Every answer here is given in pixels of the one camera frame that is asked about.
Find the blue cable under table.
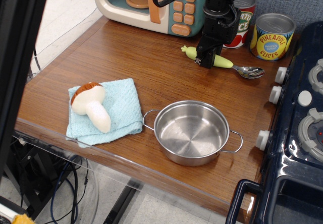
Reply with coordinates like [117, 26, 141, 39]
[49, 158, 89, 224]

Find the pineapple slices can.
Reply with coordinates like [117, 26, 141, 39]
[249, 13, 296, 61]

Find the light blue folded cloth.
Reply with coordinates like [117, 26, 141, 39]
[66, 78, 143, 148]

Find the dark blue toy stove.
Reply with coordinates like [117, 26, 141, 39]
[226, 22, 322, 223]

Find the toy microwave teal and cream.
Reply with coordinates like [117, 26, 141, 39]
[95, 0, 205, 37]

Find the white stove knob top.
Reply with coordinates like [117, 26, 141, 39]
[275, 67, 288, 85]

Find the white stove knob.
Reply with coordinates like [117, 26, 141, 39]
[269, 86, 282, 104]
[275, 67, 288, 85]
[255, 130, 270, 151]

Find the white stove knob middle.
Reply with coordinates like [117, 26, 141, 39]
[269, 86, 282, 104]

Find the plush mushroom toy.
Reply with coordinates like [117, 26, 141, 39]
[70, 82, 111, 133]

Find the tomato sauce can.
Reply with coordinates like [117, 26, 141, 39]
[224, 0, 257, 48]

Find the stainless steel pot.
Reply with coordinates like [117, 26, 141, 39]
[143, 100, 233, 166]

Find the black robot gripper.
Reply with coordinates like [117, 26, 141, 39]
[195, 0, 241, 69]

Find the white stove knob bottom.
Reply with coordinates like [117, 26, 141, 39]
[255, 130, 270, 151]

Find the spoon with green handle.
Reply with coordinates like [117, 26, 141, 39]
[181, 45, 265, 79]

